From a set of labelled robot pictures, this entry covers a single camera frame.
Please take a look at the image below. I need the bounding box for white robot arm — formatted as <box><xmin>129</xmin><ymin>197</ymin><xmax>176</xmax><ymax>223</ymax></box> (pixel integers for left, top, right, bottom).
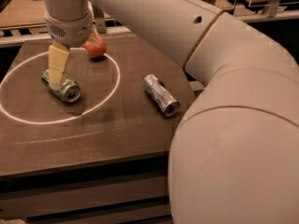
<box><xmin>45</xmin><ymin>0</ymin><xmax>299</xmax><ymax>224</ymax></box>

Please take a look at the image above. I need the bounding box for red apple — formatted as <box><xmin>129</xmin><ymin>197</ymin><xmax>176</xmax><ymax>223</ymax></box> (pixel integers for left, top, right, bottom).
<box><xmin>83</xmin><ymin>35</ymin><xmax>107</xmax><ymax>59</ymax></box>

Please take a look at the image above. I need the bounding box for silver blue can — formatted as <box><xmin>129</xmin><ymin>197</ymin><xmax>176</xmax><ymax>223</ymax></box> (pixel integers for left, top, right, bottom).
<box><xmin>143</xmin><ymin>74</ymin><xmax>180</xmax><ymax>117</ymax></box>

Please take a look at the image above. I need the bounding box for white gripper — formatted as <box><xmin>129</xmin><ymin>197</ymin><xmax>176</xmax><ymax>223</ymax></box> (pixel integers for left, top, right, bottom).
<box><xmin>45</xmin><ymin>8</ymin><xmax>98</xmax><ymax>91</ymax></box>

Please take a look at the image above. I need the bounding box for wooden workbench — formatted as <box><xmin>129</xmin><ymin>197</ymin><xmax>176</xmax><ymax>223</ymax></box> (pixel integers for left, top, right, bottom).
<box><xmin>0</xmin><ymin>0</ymin><xmax>113</xmax><ymax>32</ymax></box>

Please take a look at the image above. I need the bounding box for green soda can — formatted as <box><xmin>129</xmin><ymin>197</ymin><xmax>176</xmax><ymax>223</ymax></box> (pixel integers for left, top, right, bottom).
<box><xmin>41</xmin><ymin>69</ymin><xmax>81</xmax><ymax>103</ymax></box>

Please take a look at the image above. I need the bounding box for dark wooden table cabinet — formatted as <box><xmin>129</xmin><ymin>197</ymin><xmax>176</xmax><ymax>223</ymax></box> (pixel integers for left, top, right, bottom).
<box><xmin>0</xmin><ymin>34</ymin><xmax>194</xmax><ymax>224</ymax></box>

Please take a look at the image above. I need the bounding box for metal bracket post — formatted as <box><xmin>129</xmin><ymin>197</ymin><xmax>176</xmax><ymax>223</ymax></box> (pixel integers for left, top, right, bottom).
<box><xmin>93</xmin><ymin>6</ymin><xmax>107</xmax><ymax>34</ymax></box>

